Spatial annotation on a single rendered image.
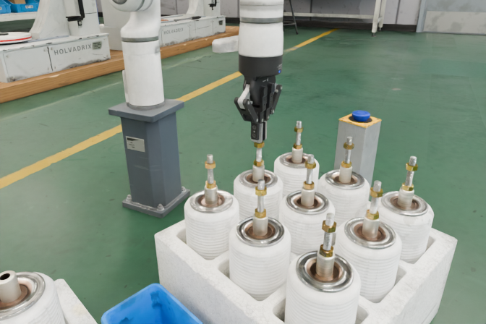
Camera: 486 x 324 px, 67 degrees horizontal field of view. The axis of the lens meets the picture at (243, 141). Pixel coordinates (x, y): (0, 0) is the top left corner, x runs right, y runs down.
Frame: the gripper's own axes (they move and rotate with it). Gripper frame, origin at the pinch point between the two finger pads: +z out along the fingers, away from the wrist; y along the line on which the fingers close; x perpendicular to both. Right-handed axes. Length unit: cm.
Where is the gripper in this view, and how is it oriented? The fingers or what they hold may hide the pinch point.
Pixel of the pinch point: (259, 130)
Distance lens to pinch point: 68.4
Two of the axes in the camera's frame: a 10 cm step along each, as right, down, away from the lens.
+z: 0.0, 9.2, 3.9
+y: 5.6, -3.3, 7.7
